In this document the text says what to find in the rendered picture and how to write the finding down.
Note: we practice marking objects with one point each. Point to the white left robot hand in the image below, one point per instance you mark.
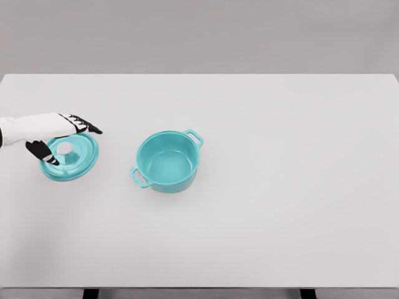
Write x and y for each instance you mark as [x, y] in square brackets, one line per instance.
[51, 126]

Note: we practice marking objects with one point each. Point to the teal pot lid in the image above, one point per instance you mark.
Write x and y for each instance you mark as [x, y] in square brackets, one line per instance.
[79, 157]

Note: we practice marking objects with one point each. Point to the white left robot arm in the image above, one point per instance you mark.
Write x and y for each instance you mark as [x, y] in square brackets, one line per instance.
[12, 130]

